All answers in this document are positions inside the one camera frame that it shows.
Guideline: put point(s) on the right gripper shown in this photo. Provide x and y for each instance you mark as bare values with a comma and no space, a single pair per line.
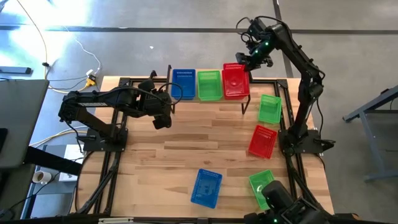
261,45

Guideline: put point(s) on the blue plastic basket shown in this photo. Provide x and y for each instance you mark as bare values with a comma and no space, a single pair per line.
206,188
183,85

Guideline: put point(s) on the flat black device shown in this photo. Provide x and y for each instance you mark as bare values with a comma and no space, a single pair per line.
15,70

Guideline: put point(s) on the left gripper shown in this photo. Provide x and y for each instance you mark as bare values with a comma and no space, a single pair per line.
155,102

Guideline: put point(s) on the white power adapter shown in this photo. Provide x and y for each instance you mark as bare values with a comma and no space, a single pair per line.
90,73

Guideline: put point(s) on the grey metal table frame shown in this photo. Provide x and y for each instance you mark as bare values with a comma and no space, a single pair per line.
370,104

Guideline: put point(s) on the small black frame bracket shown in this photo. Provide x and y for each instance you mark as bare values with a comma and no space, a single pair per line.
153,74

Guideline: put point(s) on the black aluminium table frame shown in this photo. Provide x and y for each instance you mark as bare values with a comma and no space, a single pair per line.
132,81

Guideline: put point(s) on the wooden shelf with black legs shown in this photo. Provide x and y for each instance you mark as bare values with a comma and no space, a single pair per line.
186,101

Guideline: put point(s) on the grey desk top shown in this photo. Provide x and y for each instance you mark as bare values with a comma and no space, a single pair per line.
18,118

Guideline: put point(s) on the black beam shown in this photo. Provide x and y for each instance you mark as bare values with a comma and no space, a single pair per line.
46,158

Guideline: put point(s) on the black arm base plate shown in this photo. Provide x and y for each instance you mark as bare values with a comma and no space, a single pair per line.
311,141
93,144

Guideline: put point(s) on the green plastic basket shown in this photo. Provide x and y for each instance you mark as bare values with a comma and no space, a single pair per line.
210,85
256,183
270,109

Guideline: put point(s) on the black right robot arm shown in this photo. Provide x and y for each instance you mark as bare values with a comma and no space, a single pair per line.
298,56

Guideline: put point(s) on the white box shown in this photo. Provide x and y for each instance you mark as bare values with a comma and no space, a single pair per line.
73,152

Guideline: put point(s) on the white cup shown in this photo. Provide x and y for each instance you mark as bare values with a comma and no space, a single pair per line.
42,177

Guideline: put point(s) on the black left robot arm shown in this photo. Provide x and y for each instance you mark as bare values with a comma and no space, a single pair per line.
93,99

